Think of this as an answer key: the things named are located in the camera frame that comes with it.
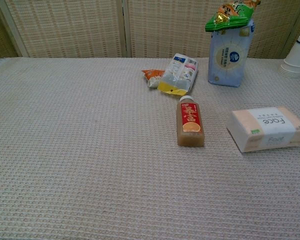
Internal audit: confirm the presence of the white Face tissue pack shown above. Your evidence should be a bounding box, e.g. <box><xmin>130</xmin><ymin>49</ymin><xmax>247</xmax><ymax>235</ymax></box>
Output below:
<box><xmin>226</xmin><ymin>106</ymin><xmax>300</xmax><ymax>153</ymax></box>

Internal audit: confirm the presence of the blue wet wipes pack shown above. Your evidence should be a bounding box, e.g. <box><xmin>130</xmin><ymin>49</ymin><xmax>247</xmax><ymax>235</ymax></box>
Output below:
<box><xmin>207</xmin><ymin>19</ymin><xmax>255</xmax><ymax>88</ymax></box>

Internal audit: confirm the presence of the juice bottle with red label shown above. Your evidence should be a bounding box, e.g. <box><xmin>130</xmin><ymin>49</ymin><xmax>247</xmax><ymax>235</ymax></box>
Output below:
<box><xmin>176</xmin><ymin>95</ymin><xmax>206</xmax><ymax>148</ymax></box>

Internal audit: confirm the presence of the small orange snack packet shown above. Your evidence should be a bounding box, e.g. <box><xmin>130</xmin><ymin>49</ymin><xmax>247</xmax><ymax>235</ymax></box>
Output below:
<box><xmin>141</xmin><ymin>68</ymin><xmax>165</xmax><ymax>89</ymax></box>

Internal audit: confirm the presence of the yellow and white snack bag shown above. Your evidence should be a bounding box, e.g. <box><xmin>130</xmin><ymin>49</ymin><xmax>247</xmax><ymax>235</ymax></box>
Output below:
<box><xmin>157</xmin><ymin>52</ymin><xmax>199</xmax><ymax>96</ymax></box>

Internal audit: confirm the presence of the beige waffle-weave tablecloth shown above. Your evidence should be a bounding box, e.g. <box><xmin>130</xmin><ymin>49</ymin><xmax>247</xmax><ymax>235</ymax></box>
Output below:
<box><xmin>0</xmin><ymin>56</ymin><xmax>300</xmax><ymax>240</ymax></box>

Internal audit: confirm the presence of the woven folding screen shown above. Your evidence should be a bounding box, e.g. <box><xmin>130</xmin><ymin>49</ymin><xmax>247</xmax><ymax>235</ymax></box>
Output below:
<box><xmin>0</xmin><ymin>0</ymin><xmax>300</xmax><ymax>60</ymax></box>

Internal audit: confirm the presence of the green peanut snack bag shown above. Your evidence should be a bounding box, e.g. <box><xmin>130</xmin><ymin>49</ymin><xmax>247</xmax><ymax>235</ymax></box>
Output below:
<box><xmin>205</xmin><ymin>0</ymin><xmax>262</xmax><ymax>33</ymax></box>

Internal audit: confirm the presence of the stack of white paper cups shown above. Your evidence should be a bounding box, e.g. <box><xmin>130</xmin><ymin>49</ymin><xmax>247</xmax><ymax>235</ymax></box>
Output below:
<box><xmin>278</xmin><ymin>34</ymin><xmax>300</xmax><ymax>79</ymax></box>

